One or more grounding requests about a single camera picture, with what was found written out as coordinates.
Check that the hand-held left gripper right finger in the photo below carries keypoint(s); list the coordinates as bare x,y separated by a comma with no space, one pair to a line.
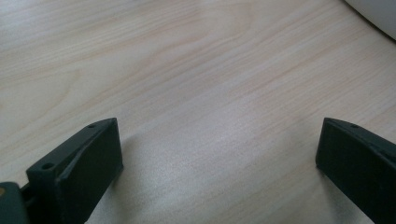
358,168

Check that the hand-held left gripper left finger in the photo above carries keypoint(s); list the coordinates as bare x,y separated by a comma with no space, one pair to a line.
81,174

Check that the white lidded trash bin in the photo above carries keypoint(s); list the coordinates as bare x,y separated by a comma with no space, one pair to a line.
378,12

